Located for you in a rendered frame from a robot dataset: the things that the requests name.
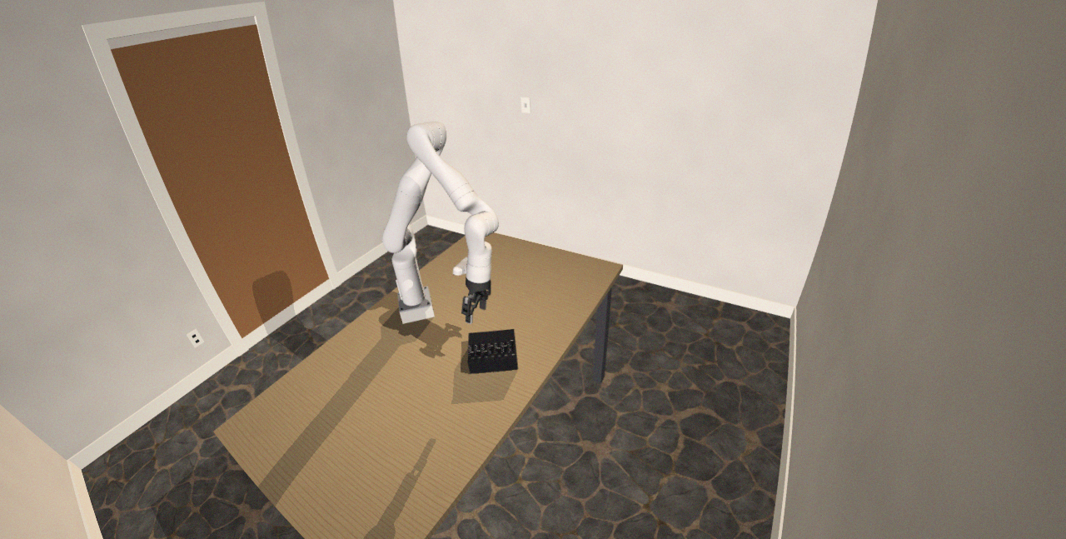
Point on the black lighting desk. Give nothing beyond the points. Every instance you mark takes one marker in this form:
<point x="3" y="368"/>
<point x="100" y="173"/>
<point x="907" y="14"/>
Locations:
<point x="487" y="358"/>

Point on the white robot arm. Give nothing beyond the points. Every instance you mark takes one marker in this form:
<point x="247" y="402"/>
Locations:
<point x="422" y="138"/>

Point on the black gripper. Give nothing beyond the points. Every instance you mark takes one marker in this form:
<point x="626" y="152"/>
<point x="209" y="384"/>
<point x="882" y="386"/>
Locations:
<point x="475" y="292"/>

